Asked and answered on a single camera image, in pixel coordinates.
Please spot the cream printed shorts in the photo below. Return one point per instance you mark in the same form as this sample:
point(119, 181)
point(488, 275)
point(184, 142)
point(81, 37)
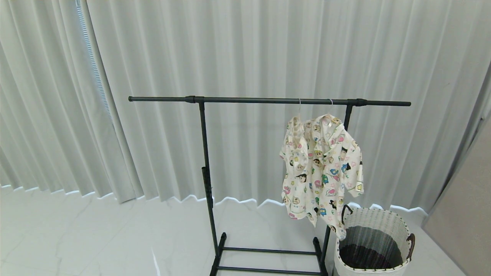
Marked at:
point(295, 172)

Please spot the cream printed shirt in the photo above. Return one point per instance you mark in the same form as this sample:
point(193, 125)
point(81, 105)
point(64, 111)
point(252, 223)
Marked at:
point(337, 165)

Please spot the black clothes rack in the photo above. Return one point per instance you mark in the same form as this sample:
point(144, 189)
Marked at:
point(268, 101)

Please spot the white laundry basket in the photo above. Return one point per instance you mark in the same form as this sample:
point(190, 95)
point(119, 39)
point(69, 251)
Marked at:
point(383, 222)

